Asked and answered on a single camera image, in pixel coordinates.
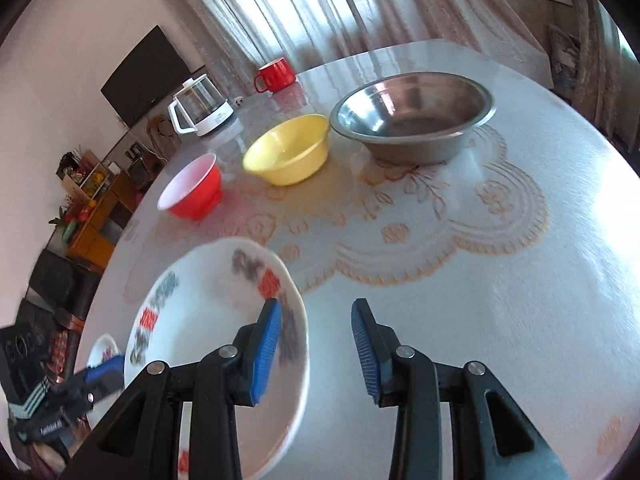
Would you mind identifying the black wall television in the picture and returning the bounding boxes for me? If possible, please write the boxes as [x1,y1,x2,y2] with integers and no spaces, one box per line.
[101,26,191,127]

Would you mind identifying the grey window curtain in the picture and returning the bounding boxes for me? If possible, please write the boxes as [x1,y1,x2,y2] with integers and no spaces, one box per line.
[165,0,552,94]

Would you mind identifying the wooden shelf with items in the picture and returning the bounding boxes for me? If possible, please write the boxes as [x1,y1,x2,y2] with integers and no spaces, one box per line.
[56,150,112,203]

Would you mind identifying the yellow plastic bowl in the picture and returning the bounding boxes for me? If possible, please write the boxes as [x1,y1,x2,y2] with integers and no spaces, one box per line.
[242,114,330,186]

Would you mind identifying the red mug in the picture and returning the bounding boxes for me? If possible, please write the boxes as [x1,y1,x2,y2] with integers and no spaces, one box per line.
[254,58,296,93]

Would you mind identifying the white plate with pink roses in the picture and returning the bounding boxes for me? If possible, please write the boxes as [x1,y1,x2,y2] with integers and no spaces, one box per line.
[87,334,119,368]

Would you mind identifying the left hand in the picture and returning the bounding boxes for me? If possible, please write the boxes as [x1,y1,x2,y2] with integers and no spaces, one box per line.
[26,442,66,479]

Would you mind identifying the orange wooden cabinet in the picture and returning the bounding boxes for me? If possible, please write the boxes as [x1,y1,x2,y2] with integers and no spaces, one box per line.
[65,172,137,272]

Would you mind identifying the white plate red characters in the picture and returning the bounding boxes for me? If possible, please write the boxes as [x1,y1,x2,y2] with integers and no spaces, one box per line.
[124,237,309,479]

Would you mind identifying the stainless steel bowl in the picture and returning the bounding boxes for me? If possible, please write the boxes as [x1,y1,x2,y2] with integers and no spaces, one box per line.
[330,72,496,166]

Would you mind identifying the wooden chair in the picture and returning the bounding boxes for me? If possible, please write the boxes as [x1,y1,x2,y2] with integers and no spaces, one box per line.
[146,114,181,160]

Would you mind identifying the white glass electric kettle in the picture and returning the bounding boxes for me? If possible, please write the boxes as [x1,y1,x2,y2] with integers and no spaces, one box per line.
[168,74,234,136]

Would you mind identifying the black sofa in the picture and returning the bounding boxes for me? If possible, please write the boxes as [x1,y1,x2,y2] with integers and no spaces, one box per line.
[14,249,104,386]

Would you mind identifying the red plastic bowl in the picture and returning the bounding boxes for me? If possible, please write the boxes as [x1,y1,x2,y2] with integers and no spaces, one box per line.
[156,153,222,222]

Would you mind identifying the side window curtain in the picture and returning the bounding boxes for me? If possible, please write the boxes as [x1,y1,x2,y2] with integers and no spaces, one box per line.
[570,0,622,138]

